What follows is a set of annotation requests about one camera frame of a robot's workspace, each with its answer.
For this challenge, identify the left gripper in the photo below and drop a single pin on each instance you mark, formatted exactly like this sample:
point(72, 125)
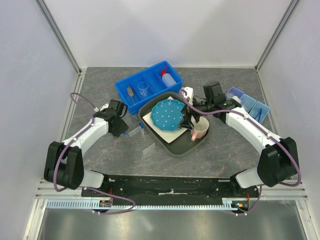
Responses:
point(123, 127)

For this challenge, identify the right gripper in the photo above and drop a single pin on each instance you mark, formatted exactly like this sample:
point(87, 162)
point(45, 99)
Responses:
point(187, 113)

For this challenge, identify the white wash bottle red cap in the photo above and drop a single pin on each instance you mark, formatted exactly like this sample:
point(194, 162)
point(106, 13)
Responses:
point(167, 78)

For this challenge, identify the glass jar with lid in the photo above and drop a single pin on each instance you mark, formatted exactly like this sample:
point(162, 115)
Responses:
point(229, 96)

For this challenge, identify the glass flask with stopper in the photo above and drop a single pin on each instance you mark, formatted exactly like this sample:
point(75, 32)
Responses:
point(237, 99)

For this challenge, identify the blue safety glasses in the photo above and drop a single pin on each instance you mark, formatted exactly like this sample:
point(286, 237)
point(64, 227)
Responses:
point(258, 115)

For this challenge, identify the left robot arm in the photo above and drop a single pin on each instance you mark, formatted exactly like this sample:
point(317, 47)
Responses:
point(64, 165)

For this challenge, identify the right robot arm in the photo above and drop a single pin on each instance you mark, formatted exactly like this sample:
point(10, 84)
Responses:
point(278, 162)

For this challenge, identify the pink ceramic mug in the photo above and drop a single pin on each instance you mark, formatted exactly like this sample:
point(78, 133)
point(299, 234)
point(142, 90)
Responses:
point(200, 128)

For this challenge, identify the teal polka dot plate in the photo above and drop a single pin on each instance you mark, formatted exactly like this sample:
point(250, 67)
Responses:
point(167, 114)

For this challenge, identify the white square plate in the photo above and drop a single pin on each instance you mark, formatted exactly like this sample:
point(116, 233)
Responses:
point(168, 136)

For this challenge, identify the dark green tray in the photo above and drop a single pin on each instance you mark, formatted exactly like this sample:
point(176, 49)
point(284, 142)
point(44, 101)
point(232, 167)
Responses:
point(182, 145)

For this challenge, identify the clear acrylic tube rack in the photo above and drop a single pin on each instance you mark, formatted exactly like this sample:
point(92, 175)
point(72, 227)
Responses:
point(144, 144)

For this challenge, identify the blue divided storage bin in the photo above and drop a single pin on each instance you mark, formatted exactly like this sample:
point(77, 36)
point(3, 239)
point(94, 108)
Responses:
point(156, 86)

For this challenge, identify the light blue three-compartment box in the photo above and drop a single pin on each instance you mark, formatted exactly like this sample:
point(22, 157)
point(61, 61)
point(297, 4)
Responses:
point(251, 105)

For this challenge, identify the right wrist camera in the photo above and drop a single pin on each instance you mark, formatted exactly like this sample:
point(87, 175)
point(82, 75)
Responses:
point(188, 94)

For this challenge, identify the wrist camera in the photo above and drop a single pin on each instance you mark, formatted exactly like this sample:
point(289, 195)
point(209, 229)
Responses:
point(101, 109)
point(188, 94)

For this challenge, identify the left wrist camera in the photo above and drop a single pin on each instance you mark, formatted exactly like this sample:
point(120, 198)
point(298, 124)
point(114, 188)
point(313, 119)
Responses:
point(101, 109)

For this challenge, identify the left aluminium frame post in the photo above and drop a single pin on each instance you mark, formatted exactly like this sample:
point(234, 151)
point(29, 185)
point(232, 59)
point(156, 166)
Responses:
point(43, 7)

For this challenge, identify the aluminium frame post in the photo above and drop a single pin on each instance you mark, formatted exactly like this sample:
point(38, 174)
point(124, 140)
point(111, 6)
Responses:
point(293, 4)
point(43, 7)

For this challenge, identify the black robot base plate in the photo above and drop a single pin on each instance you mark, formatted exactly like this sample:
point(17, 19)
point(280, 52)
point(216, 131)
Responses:
point(164, 190)

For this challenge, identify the right aluminium frame post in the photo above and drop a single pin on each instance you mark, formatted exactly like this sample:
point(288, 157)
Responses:
point(293, 4)

